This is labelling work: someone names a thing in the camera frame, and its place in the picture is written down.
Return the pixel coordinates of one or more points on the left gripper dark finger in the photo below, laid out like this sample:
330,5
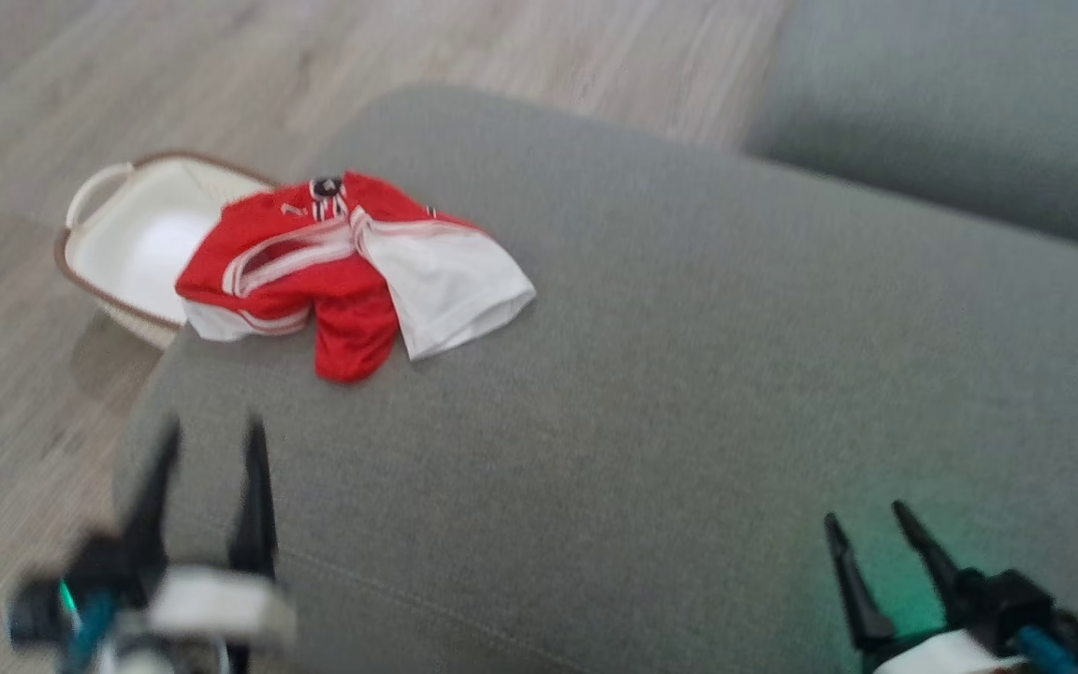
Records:
153,524
256,524

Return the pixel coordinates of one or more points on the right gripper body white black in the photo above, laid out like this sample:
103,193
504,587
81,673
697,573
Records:
1007,608

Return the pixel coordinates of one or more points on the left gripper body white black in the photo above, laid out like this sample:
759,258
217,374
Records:
211,604

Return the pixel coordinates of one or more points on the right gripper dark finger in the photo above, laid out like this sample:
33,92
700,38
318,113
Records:
857,599
932,562

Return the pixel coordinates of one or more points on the red jersey with white sleeves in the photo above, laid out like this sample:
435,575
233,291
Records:
342,281

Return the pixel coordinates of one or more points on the white laundry basket brown rim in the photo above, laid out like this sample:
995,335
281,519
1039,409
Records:
137,243

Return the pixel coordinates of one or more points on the large grey sofa seat cushion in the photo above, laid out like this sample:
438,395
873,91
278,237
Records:
670,374

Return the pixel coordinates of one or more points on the small grey sofa cushion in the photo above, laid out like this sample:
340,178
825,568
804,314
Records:
969,103

